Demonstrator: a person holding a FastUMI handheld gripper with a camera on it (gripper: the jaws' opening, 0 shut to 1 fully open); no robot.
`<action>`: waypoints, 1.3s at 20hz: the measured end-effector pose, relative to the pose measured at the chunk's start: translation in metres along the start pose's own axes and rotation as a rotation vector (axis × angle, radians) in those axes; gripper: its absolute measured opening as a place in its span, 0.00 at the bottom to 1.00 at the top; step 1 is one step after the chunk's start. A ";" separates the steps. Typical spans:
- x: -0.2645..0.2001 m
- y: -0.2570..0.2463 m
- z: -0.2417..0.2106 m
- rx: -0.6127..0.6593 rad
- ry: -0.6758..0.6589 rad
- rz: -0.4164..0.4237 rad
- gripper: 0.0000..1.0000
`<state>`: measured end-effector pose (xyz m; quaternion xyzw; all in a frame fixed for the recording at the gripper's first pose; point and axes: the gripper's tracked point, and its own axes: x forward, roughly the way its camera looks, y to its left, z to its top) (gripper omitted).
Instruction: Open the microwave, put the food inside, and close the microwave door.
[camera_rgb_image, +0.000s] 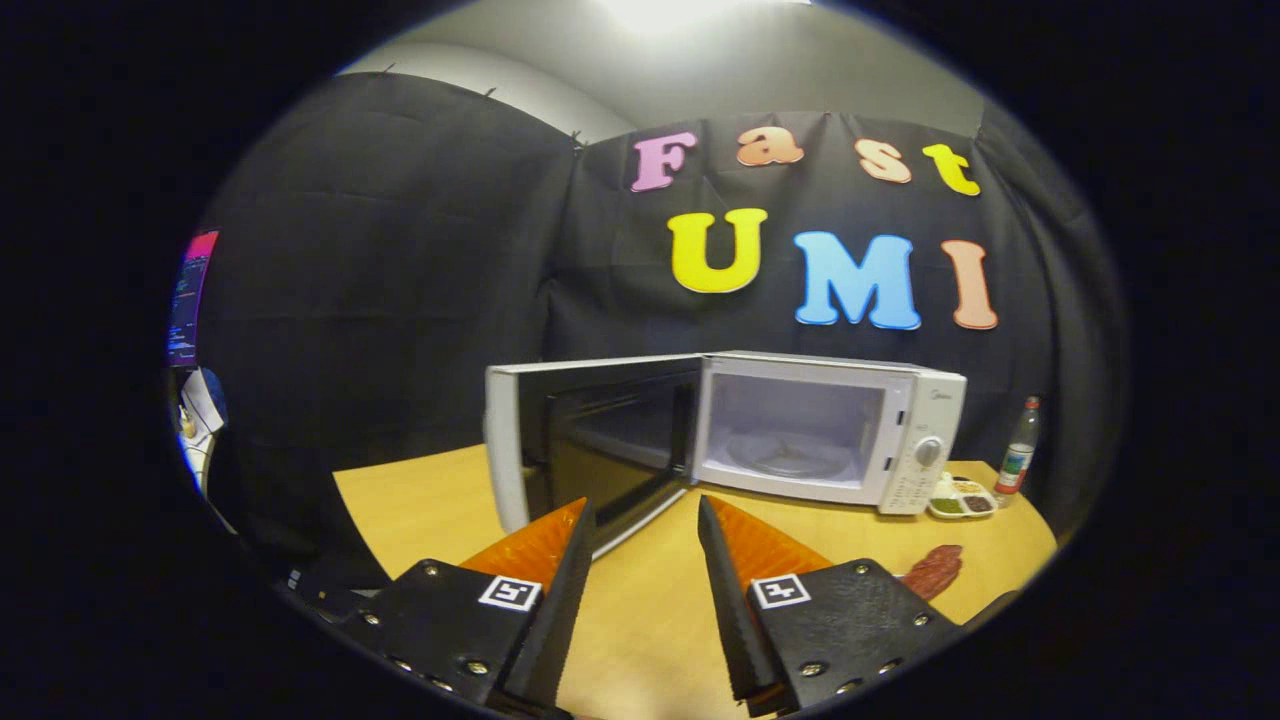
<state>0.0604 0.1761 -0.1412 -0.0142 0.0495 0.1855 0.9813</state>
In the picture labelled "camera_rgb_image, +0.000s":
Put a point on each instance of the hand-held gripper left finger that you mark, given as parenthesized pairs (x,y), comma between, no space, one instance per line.
(555,620)

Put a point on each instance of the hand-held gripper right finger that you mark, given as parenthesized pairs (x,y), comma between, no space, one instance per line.
(730,610)

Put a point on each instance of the brown meat piece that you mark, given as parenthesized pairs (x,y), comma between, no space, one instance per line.
(935,572)

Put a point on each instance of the white toaster oven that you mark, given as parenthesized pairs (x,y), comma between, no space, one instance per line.
(915,415)

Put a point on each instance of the black box device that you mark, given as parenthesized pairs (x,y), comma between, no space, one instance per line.
(330,592)

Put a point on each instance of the white condiment dish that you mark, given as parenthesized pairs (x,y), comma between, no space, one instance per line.
(960,503)

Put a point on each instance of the clear plastic bottle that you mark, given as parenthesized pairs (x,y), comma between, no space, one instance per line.
(1018,450)

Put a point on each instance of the black backdrop cloth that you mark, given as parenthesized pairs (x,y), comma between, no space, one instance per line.
(400,250)

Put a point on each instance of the white paper sheet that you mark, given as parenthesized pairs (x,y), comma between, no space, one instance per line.
(203,400)

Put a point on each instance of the computer monitor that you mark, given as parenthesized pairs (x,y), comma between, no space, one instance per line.
(190,300)

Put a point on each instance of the ceiling light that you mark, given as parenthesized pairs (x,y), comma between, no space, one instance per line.
(690,10)

